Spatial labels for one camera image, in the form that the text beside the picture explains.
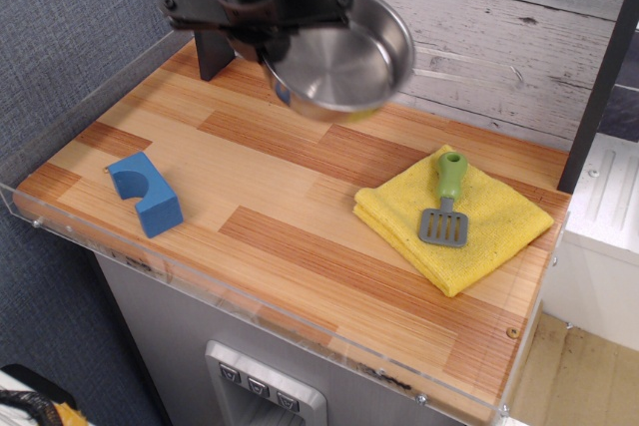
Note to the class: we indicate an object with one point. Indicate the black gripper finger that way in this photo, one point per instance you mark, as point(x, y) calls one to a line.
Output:
point(259, 44)

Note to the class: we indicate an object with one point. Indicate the stainless steel pot with handle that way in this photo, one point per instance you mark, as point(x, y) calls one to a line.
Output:
point(346, 72)

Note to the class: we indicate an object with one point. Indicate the blue wooden arch block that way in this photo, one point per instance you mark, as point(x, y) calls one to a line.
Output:
point(158, 208)

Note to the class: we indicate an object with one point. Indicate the clear acrylic table guard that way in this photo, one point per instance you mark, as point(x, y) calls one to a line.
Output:
point(267, 199)

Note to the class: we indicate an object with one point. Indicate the yellow folded cloth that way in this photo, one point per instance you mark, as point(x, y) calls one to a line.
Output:
point(501, 223)

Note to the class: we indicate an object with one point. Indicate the grey cabinet front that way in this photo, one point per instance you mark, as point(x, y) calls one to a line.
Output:
point(171, 329)

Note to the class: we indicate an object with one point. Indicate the silver button panel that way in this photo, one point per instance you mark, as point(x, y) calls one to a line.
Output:
point(250, 392)

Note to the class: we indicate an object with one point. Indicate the white plastic box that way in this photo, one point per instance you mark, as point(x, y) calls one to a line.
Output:
point(592, 282)

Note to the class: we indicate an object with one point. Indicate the dark left vertical post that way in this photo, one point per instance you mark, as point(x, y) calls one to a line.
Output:
point(214, 53)

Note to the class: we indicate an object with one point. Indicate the dark vertical post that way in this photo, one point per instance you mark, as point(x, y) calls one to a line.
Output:
point(593, 114)
point(214, 53)

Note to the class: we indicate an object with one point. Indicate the green handled grey spatula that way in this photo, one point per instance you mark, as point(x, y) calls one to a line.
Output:
point(445, 226)

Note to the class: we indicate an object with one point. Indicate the dark right vertical post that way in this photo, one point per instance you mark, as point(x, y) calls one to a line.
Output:
point(593, 114)

